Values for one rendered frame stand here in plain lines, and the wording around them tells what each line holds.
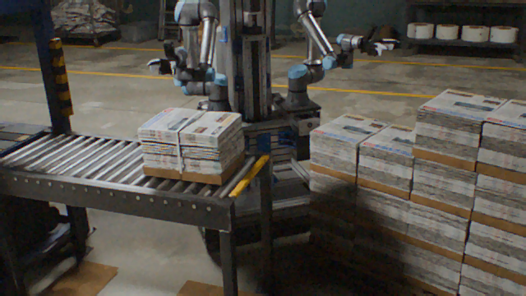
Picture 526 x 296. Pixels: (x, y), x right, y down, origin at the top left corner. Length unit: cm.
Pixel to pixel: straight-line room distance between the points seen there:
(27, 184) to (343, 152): 151
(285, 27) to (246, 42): 648
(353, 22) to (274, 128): 624
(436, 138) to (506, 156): 30
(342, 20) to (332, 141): 669
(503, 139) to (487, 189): 24
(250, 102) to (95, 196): 119
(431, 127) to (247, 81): 121
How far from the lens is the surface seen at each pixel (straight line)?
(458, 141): 229
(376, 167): 251
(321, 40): 289
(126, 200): 223
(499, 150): 225
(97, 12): 990
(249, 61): 301
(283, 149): 312
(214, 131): 210
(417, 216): 250
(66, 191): 241
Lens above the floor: 177
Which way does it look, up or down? 23 degrees down
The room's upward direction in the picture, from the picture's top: 1 degrees counter-clockwise
